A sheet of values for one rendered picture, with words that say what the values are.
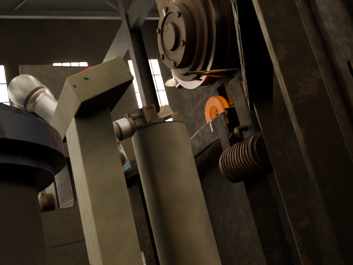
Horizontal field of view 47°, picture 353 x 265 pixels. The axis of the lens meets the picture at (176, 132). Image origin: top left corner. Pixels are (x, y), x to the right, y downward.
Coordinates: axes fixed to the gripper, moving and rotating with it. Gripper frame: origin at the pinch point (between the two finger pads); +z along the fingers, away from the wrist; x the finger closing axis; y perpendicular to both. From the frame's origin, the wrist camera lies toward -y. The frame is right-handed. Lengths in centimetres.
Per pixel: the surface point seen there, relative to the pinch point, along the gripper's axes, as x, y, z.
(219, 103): 0.7, -1.9, 21.1
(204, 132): 11.2, -11.8, 15.4
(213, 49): -4.9, 19.4, 23.5
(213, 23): -7.7, 29.1, 25.8
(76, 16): 855, 294, 245
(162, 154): -69, -4, -39
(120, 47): 811, 183, 311
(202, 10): -3.9, 36.0, 25.6
